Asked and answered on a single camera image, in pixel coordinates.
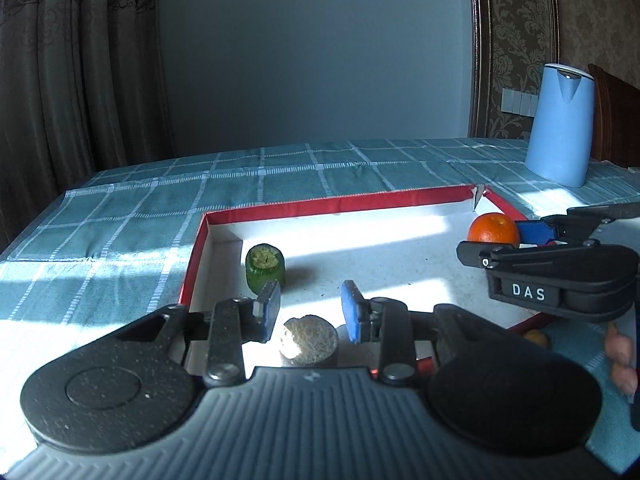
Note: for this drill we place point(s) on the person's right hand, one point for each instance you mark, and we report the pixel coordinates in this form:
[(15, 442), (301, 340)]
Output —
[(622, 355)]

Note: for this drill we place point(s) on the white wall switch panel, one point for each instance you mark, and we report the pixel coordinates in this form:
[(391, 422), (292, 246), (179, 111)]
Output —
[(519, 101)]

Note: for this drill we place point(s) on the dark wooden wall frame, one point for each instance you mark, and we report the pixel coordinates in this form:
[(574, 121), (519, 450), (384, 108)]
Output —
[(480, 60)]

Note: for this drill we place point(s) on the light blue kettle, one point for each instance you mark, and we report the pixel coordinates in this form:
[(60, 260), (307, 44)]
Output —
[(562, 130)]

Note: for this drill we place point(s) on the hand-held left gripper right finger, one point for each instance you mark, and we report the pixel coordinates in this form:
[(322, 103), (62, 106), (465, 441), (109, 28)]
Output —
[(352, 312)]

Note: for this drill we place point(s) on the green cucumber piece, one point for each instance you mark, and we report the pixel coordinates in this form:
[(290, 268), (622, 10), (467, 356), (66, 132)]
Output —
[(265, 270)]

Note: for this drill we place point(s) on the brown patterned curtain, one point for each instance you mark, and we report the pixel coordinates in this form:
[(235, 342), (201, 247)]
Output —
[(75, 85)]

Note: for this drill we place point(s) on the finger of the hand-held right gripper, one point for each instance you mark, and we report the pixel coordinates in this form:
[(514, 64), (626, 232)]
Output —
[(534, 232), (480, 255)]

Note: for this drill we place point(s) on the red cardboard tray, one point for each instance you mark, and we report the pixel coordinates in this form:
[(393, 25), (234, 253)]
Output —
[(390, 255)]

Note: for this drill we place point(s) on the orange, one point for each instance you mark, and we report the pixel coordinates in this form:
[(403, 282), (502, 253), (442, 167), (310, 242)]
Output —
[(492, 230)]

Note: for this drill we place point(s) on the brown wooden chair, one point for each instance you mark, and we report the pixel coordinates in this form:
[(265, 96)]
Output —
[(615, 120)]

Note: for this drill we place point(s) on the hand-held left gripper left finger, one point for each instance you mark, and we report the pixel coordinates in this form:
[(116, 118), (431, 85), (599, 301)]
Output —
[(267, 310)]

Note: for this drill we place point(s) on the thick round eggplant chunk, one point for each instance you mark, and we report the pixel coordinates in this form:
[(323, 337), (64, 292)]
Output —
[(307, 337)]

